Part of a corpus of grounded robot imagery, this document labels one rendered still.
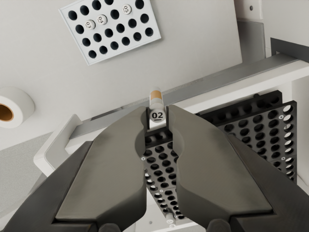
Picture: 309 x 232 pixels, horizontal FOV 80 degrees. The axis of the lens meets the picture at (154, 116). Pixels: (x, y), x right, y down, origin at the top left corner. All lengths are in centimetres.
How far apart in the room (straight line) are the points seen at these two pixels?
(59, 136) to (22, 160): 153
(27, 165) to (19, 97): 144
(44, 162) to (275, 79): 29
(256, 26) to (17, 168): 184
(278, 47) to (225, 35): 9
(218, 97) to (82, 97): 26
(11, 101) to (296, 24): 43
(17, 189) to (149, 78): 188
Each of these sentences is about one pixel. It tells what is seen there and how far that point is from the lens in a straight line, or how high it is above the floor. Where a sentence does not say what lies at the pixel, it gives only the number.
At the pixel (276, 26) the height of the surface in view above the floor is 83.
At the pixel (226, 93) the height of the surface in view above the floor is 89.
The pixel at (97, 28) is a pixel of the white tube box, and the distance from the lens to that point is 31.
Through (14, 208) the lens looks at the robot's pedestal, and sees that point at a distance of 74.
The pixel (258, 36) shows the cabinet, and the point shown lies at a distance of 36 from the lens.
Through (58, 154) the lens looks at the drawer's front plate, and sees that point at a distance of 28.
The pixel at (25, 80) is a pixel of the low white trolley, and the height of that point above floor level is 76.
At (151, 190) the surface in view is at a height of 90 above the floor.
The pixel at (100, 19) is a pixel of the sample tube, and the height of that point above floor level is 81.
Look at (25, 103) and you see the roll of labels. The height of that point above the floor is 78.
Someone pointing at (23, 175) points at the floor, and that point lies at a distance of 194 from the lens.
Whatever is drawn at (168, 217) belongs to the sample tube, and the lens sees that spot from 37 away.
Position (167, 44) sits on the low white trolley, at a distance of 34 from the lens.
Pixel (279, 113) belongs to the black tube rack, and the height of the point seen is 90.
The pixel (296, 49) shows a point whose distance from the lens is 28.
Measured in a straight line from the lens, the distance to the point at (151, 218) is 44.
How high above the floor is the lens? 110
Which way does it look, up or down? 60 degrees down
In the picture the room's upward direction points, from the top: 179 degrees clockwise
